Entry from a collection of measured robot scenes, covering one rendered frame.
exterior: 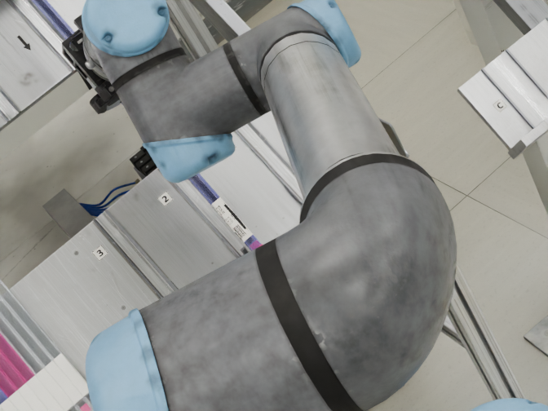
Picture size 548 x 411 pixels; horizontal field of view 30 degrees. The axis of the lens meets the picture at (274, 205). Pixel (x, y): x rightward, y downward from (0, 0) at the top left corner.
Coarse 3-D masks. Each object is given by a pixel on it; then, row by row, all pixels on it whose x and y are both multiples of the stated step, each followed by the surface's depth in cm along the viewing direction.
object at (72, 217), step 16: (384, 128) 137; (400, 144) 137; (144, 160) 173; (144, 176) 174; (64, 192) 180; (48, 208) 178; (64, 208) 176; (80, 208) 174; (96, 208) 176; (64, 224) 172; (80, 224) 170; (448, 320) 166; (448, 336) 168
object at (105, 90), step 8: (80, 16) 105; (80, 24) 105; (80, 32) 111; (72, 40) 111; (80, 40) 111; (64, 48) 111; (72, 48) 114; (80, 48) 111; (72, 56) 111; (80, 56) 111; (72, 64) 115; (80, 64) 111; (80, 72) 115; (88, 72) 111; (96, 80) 111; (104, 80) 111; (96, 88) 113; (104, 88) 112; (112, 88) 111; (104, 96) 112; (112, 96) 112
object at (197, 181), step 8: (32, 0) 126; (40, 0) 126; (40, 8) 126; (48, 8) 126; (48, 16) 126; (56, 16) 126; (56, 24) 126; (64, 24) 126; (64, 32) 126; (72, 32) 126; (200, 176) 124; (192, 184) 124; (200, 184) 123; (208, 184) 123; (200, 192) 124; (208, 192) 123; (216, 192) 123; (208, 200) 123; (248, 240) 123; (256, 240) 123
